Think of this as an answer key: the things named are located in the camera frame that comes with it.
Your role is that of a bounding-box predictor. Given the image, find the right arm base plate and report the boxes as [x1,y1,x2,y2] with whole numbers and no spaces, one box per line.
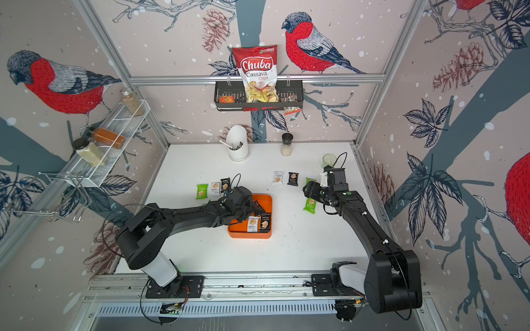
[304,273,364,298]

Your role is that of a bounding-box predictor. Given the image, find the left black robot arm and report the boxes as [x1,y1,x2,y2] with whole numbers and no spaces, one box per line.
[115,186,255,288]

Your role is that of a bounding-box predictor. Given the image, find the green translucent cup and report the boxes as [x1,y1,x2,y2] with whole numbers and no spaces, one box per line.
[322,154,337,168]

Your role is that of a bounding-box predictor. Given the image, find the black cookie packet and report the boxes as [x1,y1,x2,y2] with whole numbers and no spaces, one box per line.
[253,201,266,217]
[259,213,271,233]
[219,177,230,194]
[288,172,299,186]

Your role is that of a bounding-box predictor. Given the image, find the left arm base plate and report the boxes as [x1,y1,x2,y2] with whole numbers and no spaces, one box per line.
[146,274,205,299]

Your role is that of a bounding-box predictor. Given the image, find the black hanging wire basket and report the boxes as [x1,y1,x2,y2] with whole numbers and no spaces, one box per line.
[214,80,304,111]

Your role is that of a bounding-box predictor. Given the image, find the white utensil holder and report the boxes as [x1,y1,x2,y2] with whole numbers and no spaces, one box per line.
[219,125,250,162]

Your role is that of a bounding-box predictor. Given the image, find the grain filled glass jar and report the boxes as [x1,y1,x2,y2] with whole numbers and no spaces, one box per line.
[121,89,144,117]

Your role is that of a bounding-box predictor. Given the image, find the pale yellow block jar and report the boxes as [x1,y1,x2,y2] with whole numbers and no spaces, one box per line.
[76,142,108,168]

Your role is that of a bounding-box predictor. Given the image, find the orange storage box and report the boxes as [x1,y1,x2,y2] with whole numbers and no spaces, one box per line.
[228,194,273,239]

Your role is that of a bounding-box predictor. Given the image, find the metal wire rack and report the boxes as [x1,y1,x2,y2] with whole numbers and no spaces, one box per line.
[1,172,93,223]

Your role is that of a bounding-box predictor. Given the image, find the orange sauce bottle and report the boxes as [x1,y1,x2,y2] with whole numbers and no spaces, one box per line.
[89,128,126,150]

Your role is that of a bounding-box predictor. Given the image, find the red Chuba chips bag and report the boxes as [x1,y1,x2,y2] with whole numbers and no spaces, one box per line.
[232,45,280,103]

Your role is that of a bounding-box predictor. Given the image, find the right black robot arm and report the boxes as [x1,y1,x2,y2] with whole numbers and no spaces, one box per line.
[303,181,422,313]

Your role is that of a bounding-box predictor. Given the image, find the white wire wall shelf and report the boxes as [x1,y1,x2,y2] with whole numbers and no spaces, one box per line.
[64,99,151,188]

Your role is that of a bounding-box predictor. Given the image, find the glass spice jar black lid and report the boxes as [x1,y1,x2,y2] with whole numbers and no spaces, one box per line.
[281,132,293,157]

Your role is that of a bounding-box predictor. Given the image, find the white drycake cookie packet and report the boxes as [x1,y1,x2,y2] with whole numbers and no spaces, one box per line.
[272,171,284,185]

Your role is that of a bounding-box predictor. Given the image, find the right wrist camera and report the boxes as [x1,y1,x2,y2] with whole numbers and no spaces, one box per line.
[320,165,349,192]

